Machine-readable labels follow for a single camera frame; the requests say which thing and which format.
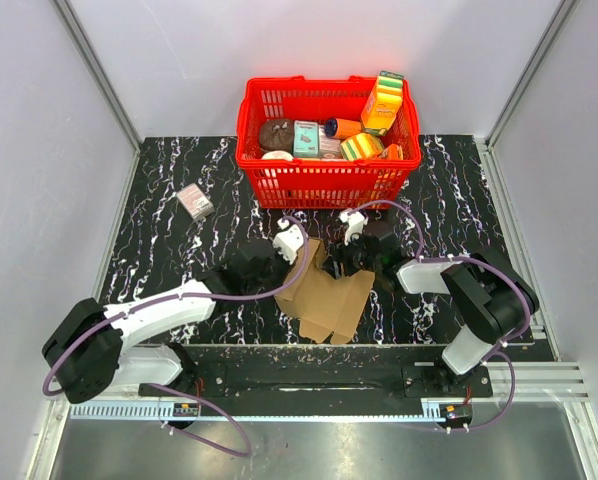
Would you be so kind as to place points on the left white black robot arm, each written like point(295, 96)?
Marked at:
point(90, 349)

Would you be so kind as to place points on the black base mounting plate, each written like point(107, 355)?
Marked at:
point(406, 370)

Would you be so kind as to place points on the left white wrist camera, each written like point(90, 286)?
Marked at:
point(290, 239)

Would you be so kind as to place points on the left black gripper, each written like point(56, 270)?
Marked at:
point(286, 269)

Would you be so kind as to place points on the red plastic shopping basket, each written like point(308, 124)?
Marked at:
point(308, 183)

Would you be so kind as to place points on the small orange box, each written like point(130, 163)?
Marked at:
point(392, 152)

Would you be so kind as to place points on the brown round bun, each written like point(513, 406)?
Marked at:
point(276, 134)

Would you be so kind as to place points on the tall orange sponge pack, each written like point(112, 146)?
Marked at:
point(383, 103)

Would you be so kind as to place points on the aluminium corner post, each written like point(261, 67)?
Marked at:
point(549, 38)
point(84, 46)

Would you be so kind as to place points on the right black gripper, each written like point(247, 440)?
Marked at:
point(341, 252)

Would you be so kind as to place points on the pink white packet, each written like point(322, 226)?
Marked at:
point(329, 148)

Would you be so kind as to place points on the orange blue capped bottle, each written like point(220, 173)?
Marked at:
point(341, 129)

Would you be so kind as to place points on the small pink card box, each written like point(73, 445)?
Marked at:
point(195, 202)

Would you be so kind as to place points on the yellow green sponge pack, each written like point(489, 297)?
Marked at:
point(361, 146)

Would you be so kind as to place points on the left aluminium corner post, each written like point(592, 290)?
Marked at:
point(84, 46)

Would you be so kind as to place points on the teal small box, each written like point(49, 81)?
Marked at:
point(306, 139)

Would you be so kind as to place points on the right aluminium corner post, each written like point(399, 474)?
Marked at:
point(549, 38)

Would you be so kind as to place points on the aluminium front rail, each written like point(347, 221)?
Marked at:
point(497, 384)

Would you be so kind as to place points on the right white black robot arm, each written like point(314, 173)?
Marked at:
point(495, 302)

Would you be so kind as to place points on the white round container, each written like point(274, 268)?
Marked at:
point(277, 155)

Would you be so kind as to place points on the brown cardboard box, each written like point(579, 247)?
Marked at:
point(328, 310)

